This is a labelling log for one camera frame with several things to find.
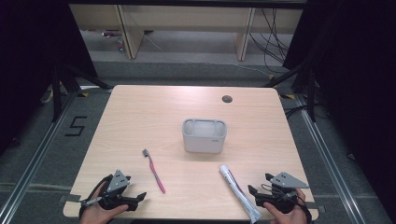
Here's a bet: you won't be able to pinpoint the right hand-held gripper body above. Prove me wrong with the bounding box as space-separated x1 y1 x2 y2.
255 172 310 215

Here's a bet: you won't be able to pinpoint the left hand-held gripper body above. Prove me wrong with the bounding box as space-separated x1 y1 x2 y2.
98 169 139 213

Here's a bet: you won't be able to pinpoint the white toothpaste tube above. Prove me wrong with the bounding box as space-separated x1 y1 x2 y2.
219 164 262 224

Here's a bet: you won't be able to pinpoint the pink toothbrush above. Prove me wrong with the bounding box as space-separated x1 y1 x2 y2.
142 148 166 194

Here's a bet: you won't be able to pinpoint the grey toothbrush holder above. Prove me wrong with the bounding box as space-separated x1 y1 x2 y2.
181 118 228 154

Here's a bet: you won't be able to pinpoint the person's right hand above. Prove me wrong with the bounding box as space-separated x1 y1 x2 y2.
263 189 308 224

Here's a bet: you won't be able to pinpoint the grey tape strip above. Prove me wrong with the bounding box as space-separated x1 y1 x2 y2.
303 201 327 215
59 193 82 203

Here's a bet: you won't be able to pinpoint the black metal stand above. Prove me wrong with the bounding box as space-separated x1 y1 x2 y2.
50 62 114 123
262 62 318 123

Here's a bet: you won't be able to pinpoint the dark curtain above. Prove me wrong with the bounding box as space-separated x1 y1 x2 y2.
0 0 98 157
282 0 396 216

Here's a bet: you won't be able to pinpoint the small coloured items under shelf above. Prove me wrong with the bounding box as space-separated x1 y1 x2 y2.
102 29 126 52

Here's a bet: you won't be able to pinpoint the light wooden shelf unit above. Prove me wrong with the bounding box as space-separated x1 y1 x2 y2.
68 3 304 62

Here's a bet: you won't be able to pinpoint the left hand-held gripper cable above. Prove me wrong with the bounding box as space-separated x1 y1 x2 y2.
78 174 114 219

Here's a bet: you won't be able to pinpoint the hand-held gripper cable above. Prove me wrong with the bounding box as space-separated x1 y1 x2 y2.
292 190 313 224
78 174 114 219

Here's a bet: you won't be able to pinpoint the right hand-held gripper cable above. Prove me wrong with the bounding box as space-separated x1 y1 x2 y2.
292 190 313 224

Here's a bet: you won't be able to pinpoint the metal floor rail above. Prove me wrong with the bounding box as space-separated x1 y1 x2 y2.
0 91 78 224
295 94 368 224

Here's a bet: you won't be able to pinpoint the black floor cable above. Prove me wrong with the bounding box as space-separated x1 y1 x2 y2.
284 105 310 119

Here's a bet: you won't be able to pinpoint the bundle of black hanging cables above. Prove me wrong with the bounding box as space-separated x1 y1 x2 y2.
248 7 291 75

